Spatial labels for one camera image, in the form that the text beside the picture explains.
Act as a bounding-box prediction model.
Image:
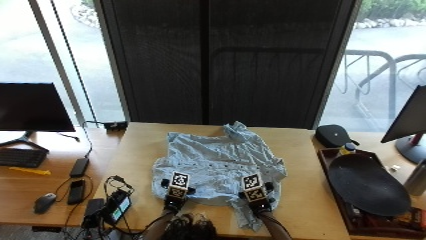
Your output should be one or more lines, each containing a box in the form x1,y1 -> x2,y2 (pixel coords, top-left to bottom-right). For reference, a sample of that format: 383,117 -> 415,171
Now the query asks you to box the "silver metal bottle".
401,158 -> 426,197

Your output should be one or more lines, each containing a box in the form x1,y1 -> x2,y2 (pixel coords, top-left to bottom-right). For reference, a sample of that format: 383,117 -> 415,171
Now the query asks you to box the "yellow bottle with black cap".
338,142 -> 358,157

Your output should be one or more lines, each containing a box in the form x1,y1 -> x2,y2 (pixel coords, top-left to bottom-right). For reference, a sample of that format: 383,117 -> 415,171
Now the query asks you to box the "phone with lit screen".
102,189 -> 133,225

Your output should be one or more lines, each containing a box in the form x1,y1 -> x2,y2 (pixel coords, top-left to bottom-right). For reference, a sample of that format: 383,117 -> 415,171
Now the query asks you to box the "black zip pouch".
314,124 -> 360,149

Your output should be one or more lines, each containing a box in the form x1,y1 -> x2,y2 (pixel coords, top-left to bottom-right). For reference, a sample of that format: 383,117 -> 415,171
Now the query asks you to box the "person's right hand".
238,181 -> 276,214

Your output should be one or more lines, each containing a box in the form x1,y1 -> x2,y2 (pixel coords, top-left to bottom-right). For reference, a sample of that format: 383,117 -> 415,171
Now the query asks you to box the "grey computer mouse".
33,192 -> 58,215

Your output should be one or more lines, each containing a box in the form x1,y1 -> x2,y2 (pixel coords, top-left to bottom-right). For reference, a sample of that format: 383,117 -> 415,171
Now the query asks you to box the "white marker cube right glove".
240,173 -> 267,203

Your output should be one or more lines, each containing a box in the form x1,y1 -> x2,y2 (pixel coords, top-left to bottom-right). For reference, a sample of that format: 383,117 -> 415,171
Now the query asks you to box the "black power brick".
67,157 -> 90,179

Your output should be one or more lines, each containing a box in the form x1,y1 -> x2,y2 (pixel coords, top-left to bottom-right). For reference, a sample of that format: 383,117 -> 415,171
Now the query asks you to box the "black blind cord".
49,0 -> 98,124

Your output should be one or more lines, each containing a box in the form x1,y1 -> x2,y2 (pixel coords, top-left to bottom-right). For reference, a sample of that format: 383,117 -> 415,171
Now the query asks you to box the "black box device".
81,198 -> 106,230

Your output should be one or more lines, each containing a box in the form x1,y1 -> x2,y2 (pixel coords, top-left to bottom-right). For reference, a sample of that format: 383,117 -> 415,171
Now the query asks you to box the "black cable adapter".
102,121 -> 129,132

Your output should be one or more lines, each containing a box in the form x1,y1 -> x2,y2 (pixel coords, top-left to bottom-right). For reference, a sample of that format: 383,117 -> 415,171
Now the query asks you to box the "white marker cube left glove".
166,170 -> 191,200

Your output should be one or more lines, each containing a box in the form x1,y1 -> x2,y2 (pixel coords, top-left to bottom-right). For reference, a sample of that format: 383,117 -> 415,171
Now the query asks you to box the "black phone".
66,178 -> 86,206

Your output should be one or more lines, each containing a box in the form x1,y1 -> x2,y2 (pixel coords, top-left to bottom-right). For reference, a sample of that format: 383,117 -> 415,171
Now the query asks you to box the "black monitor with forked stand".
0,82 -> 77,153

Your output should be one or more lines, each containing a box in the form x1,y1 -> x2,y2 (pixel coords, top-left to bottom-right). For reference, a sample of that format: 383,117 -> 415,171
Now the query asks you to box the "dark brown wooden tray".
316,147 -> 426,240

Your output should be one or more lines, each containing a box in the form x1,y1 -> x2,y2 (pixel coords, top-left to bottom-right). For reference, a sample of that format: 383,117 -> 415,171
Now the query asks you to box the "yellow plastic tool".
7,166 -> 53,177

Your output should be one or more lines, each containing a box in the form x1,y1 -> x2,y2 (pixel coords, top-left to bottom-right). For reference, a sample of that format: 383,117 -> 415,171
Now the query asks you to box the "black keyboard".
0,147 -> 49,169

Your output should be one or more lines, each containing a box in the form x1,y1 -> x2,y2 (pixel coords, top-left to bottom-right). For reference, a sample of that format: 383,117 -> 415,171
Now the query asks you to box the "black monitor with round stand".
379,84 -> 426,165

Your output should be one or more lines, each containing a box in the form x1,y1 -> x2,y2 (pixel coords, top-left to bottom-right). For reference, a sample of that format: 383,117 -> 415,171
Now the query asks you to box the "dark mesh roller blind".
93,0 -> 359,130

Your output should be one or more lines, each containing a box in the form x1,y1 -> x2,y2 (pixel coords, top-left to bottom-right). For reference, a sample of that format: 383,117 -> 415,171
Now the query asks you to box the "person's left hand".
159,178 -> 196,212

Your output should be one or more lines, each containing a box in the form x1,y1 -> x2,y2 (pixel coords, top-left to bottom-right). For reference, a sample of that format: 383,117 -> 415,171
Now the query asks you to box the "white marker cube glove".
166,170 -> 191,200
240,173 -> 267,203

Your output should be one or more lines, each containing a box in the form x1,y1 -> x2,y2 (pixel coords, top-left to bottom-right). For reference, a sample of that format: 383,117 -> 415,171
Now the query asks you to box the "black cable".
81,120 -> 107,160

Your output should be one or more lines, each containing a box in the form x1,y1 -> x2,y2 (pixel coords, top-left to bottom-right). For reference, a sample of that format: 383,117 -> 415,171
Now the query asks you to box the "grey metal bicycle rack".
334,49 -> 426,125

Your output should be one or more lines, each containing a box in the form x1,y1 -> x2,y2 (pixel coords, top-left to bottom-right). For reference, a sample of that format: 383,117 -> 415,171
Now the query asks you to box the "light blue button shirt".
150,120 -> 288,232

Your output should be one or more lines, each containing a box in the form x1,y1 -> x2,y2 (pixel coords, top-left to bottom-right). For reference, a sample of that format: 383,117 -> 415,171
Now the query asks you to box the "black oval dish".
327,154 -> 412,218

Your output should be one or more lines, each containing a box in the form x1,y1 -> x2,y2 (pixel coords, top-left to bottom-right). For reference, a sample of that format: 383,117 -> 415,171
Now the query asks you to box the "red packet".
391,206 -> 426,231

